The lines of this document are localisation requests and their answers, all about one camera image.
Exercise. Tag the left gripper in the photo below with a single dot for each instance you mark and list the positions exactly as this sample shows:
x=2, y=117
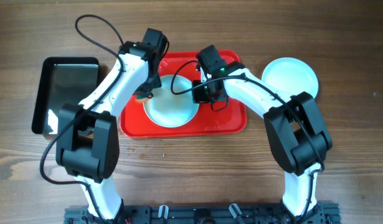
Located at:
x=144, y=93

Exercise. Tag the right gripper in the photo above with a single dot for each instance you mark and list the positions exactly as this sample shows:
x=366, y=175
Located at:
x=198, y=98

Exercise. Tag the green and orange sponge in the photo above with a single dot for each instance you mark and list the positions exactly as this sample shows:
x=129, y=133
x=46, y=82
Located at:
x=144, y=97

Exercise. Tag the light blue plate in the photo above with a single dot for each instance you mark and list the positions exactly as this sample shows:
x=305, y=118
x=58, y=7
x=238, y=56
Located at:
x=291, y=75
x=168, y=110

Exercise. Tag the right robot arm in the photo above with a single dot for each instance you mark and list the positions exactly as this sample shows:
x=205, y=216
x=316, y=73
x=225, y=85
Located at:
x=296, y=131

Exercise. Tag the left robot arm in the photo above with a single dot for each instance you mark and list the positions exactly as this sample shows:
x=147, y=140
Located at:
x=88, y=147

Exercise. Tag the red plastic tray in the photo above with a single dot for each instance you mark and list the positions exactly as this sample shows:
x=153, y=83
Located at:
x=134, y=122

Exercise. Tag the black water tray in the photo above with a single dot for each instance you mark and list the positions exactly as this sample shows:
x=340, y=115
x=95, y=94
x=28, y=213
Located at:
x=62, y=80

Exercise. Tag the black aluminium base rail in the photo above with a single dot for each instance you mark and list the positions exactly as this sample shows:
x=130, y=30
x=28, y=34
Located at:
x=322, y=213

